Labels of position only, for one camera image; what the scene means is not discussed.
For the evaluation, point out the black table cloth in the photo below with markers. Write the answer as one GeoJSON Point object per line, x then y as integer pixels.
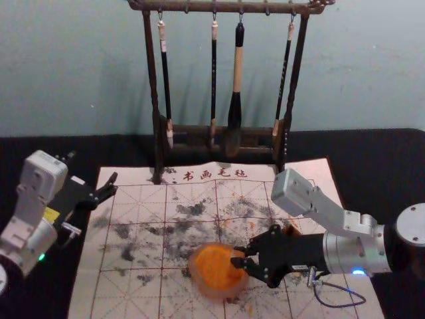
{"type": "Point", "coordinates": [372, 159]}

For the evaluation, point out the thin black brush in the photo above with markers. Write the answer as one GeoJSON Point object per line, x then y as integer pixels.
{"type": "Point", "coordinates": [213, 76]}

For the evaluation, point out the thin brush with brown tip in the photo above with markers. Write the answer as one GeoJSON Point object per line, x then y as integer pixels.
{"type": "Point", "coordinates": [283, 79]}

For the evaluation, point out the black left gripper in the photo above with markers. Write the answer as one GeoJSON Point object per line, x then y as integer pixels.
{"type": "Point", "coordinates": [71, 197]}

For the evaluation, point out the thin brush with white cap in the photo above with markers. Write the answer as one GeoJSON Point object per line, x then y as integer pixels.
{"type": "Point", "coordinates": [166, 79]}

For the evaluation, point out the orange ink dish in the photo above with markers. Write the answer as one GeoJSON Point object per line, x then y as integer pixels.
{"type": "Point", "coordinates": [212, 269]}

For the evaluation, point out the dark wooden brush rack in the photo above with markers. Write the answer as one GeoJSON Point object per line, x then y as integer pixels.
{"type": "Point", "coordinates": [151, 83]}

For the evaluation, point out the large tan and black brush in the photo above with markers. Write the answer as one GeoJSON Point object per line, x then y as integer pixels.
{"type": "Point", "coordinates": [235, 106]}

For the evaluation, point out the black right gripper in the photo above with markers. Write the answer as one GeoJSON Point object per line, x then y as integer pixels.
{"type": "Point", "coordinates": [292, 254]}

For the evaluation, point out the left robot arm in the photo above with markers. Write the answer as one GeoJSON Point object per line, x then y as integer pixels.
{"type": "Point", "coordinates": [31, 199]}

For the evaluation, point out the white calligraphy felt mat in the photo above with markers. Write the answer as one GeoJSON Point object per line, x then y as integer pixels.
{"type": "Point", "coordinates": [139, 292]}

